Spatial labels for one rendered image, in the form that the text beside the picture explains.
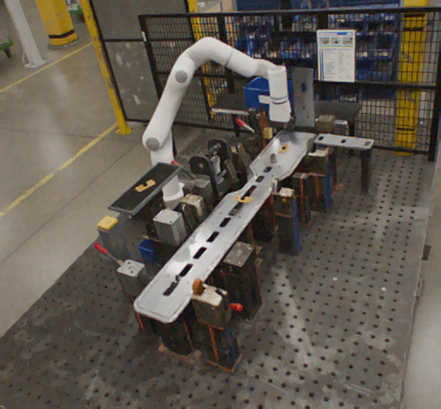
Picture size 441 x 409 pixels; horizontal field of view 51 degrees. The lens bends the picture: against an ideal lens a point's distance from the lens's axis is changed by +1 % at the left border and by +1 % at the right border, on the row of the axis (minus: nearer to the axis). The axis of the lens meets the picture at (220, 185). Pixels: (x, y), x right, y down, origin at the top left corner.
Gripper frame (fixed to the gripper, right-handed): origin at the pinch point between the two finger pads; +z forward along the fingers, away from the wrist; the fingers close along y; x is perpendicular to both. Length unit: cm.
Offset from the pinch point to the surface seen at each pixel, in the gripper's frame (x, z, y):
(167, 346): -112, 39, -3
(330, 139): 14.9, 12.2, 19.7
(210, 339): -109, 27, 17
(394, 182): 28, 42, 50
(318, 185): -7.2, 26.4, 20.7
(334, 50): 55, -21, 9
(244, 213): -55, 12, 5
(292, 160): -9.4, 12.2, 8.7
